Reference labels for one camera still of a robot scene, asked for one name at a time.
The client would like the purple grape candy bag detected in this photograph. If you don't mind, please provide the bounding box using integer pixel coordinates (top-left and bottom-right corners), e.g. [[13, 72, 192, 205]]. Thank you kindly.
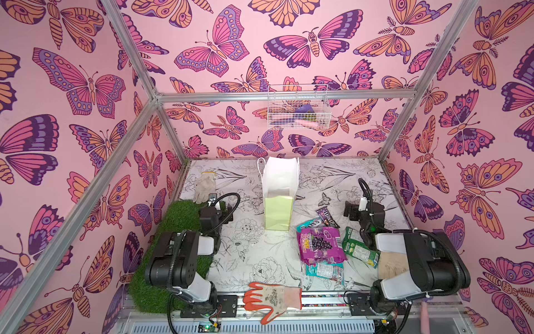
[[297, 227, 347, 265]]

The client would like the teal Fox's candy bag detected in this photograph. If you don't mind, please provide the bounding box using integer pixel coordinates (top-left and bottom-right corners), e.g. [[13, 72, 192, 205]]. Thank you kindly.
[[296, 218, 324, 233]]

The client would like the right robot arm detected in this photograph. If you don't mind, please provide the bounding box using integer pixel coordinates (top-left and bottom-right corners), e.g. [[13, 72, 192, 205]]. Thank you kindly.
[[343, 178, 471, 315]]

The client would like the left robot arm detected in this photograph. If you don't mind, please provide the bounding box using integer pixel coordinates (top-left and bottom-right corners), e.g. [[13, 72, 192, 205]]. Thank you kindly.
[[144, 192, 241, 314]]

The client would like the white paper gift bag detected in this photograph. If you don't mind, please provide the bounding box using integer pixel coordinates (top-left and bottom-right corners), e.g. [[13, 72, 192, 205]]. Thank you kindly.
[[257, 157, 300, 231]]

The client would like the green artificial grass mat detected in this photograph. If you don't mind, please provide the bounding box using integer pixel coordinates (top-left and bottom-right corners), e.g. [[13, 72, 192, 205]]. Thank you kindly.
[[129, 200, 232, 317]]

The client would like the white knit work glove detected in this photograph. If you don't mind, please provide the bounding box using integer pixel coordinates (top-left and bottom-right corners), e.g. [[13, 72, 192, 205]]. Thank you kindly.
[[193, 172, 216, 204]]

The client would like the green snack packet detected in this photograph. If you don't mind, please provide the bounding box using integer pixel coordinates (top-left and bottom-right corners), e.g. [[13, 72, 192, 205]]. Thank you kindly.
[[342, 226, 380, 268]]

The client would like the brown M&M's candy packet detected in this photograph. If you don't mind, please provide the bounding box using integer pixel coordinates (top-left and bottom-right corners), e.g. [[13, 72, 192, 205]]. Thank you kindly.
[[317, 206, 340, 229]]

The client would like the beige leather glove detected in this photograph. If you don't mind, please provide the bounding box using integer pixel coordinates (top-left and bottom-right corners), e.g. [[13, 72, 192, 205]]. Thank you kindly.
[[378, 251, 410, 294]]

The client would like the red and white work glove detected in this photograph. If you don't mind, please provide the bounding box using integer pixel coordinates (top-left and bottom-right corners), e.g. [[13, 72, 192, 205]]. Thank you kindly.
[[243, 282, 303, 325]]

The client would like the pink roll in basket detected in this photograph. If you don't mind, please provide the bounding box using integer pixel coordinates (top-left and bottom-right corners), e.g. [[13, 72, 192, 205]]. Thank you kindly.
[[293, 119, 330, 130]]

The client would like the purple item in basket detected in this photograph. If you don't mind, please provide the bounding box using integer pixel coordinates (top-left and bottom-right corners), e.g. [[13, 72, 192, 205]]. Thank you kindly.
[[295, 104, 315, 116]]

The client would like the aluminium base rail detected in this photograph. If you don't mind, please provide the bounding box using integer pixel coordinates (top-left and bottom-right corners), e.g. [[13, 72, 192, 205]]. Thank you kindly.
[[112, 291, 476, 333]]

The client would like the white wire basket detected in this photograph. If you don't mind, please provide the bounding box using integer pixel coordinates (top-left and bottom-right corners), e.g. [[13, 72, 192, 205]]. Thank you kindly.
[[266, 83, 332, 131]]

